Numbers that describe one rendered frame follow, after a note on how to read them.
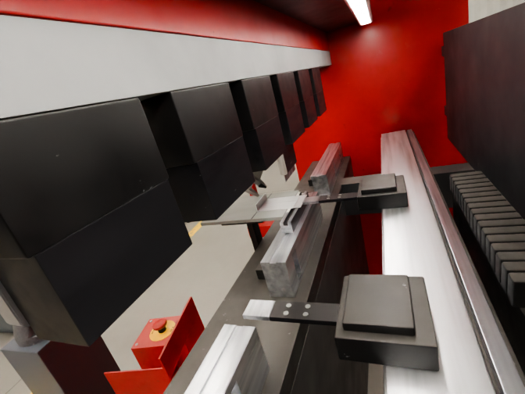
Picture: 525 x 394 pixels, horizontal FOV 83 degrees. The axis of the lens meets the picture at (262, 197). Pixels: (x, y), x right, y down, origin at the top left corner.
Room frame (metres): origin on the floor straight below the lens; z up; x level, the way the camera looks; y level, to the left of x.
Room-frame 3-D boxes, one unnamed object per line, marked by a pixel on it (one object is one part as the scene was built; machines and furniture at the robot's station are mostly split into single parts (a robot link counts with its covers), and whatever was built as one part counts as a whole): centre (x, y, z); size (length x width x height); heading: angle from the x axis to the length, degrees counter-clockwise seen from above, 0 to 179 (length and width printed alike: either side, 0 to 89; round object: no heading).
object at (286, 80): (0.80, -0.10, 1.26); 0.15 x 0.09 x 0.17; 154
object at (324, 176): (1.28, -0.33, 0.92); 0.50 x 0.06 x 0.10; 154
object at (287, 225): (0.76, -0.08, 0.98); 0.20 x 0.03 x 0.03; 154
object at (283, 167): (0.78, -0.09, 1.13); 0.10 x 0.02 x 0.10; 154
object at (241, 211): (0.84, 0.04, 1.00); 0.26 x 0.18 x 0.01; 64
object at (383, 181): (0.71, -0.23, 1.01); 0.26 x 0.12 x 0.05; 64
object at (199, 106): (0.44, 0.07, 1.26); 0.15 x 0.09 x 0.17; 154
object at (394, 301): (0.34, -0.05, 1.01); 0.26 x 0.12 x 0.05; 64
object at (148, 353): (0.63, 0.36, 0.75); 0.20 x 0.16 x 0.18; 167
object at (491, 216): (0.42, -0.36, 1.02); 0.37 x 0.06 x 0.04; 154
